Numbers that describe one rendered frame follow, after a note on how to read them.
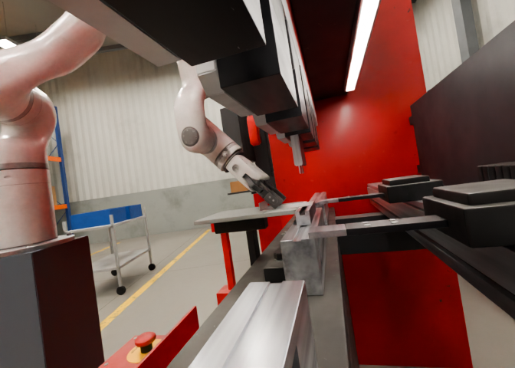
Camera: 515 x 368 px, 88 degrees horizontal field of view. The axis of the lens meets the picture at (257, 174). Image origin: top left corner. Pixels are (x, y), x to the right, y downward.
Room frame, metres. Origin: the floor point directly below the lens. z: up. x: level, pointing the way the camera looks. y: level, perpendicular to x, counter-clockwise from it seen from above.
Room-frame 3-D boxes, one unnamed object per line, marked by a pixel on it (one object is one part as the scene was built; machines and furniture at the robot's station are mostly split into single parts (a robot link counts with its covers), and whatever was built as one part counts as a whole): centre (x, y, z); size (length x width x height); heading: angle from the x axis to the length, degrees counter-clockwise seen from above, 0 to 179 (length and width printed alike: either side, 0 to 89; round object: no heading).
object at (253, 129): (0.56, -0.01, 1.20); 0.04 x 0.02 x 0.10; 75
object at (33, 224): (0.64, 0.57, 1.09); 0.19 x 0.19 x 0.18
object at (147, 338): (0.53, 0.27, 0.79); 0.04 x 0.04 x 0.04
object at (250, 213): (0.73, 0.03, 1.00); 0.26 x 0.18 x 0.01; 75
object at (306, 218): (0.67, -0.11, 0.99); 0.20 x 0.03 x 0.03; 165
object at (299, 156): (0.69, -0.12, 1.13); 0.10 x 0.02 x 0.10; 165
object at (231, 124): (1.99, 0.09, 1.42); 0.45 x 0.12 x 0.36; 170
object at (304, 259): (0.64, -0.10, 0.92); 0.39 x 0.06 x 0.10; 165
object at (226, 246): (2.54, 0.39, 0.42); 0.25 x 0.20 x 0.83; 75
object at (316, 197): (1.22, -0.26, 0.92); 0.50 x 0.06 x 0.10; 165
